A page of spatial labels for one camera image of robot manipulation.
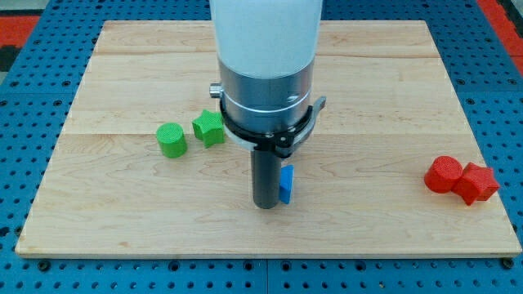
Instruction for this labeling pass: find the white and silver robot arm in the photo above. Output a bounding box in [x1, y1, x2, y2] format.
[210, 0, 323, 133]

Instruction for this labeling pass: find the green star block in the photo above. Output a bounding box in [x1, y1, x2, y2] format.
[192, 109, 225, 148]

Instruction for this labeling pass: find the red star block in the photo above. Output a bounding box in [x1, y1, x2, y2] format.
[451, 163, 500, 206]

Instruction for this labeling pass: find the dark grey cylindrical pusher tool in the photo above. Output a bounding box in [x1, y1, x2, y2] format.
[251, 149, 281, 209]

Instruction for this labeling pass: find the blue block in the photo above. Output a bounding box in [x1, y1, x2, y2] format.
[279, 165, 294, 205]

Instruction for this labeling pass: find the green cylinder block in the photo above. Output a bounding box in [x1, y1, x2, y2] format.
[156, 122, 187, 158]

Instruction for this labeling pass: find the light wooden board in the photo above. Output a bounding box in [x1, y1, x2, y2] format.
[16, 20, 521, 259]

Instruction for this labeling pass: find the red cylinder block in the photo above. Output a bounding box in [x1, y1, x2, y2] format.
[423, 155, 463, 194]

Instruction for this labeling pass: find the black clamp ring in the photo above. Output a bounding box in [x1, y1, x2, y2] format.
[219, 96, 328, 159]

